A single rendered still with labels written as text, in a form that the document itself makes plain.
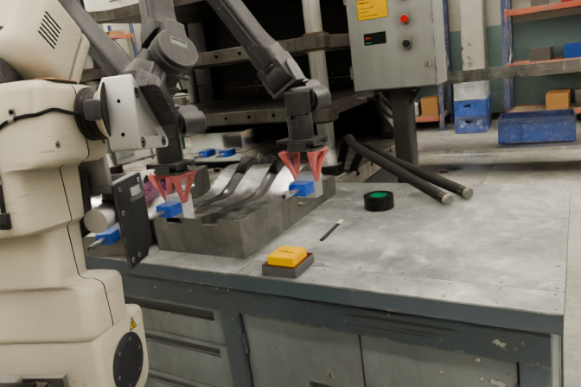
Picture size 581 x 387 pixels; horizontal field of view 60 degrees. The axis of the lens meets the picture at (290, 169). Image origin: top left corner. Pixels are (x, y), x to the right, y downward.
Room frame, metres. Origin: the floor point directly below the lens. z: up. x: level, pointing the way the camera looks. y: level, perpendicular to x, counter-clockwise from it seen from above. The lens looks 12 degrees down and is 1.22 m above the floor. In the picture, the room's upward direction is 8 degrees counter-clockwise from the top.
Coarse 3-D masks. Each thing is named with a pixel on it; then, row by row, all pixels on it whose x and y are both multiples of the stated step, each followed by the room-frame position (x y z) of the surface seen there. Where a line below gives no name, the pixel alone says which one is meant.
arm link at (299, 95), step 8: (296, 88) 1.11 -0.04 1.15; (304, 88) 1.14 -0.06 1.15; (312, 88) 1.14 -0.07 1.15; (288, 96) 1.10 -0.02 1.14; (296, 96) 1.09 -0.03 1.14; (304, 96) 1.10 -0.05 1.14; (312, 96) 1.13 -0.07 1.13; (288, 104) 1.10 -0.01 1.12; (296, 104) 1.09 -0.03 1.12; (304, 104) 1.09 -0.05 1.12; (312, 104) 1.14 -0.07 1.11; (288, 112) 1.10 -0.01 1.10; (296, 112) 1.09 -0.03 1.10; (304, 112) 1.09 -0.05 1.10
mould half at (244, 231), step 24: (264, 168) 1.37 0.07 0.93; (216, 192) 1.35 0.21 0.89; (240, 192) 1.31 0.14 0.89; (192, 216) 1.13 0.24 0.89; (240, 216) 1.08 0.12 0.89; (264, 216) 1.13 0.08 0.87; (288, 216) 1.22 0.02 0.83; (168, 240) 1.16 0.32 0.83; (192, 240) 1.12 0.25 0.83; (216, 240) 1.08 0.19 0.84; (240, 240) 1.05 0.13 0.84; (264, 240) 1.12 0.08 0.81
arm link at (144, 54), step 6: (144, 48) 0.87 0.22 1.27; (138, 54) 0.88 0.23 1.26; (144, 54) 0.86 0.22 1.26; (150, 54) 0.87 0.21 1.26; (150, 60) 0.86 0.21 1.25; (168, 78) 0.88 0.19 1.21; (174, 78) 0.89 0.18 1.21; (180, 78) 0.89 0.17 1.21; (186, 78) 0.89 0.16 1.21; (168, 84) 0.90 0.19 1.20; (174, 84) 0.91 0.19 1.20; (168, 90) 0.91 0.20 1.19; (174, 90) 0.91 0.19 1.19
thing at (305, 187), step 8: (296, 176) 1.12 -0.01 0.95; (304, 176) 1.11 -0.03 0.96; (312, 176) 1.10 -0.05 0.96; (320, 176) 1.12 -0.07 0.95; (296, 184) 1.07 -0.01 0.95; (304, 184) 1.07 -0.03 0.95; (312, 184) 1.09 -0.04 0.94; (320, 184) 1.12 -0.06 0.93; (288, 192) 1.04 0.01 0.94; (296, 192) 1.06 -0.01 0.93; (304, 192) 1.06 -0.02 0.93; (312, 192) 1.09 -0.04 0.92; (320, 192) 1.11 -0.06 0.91
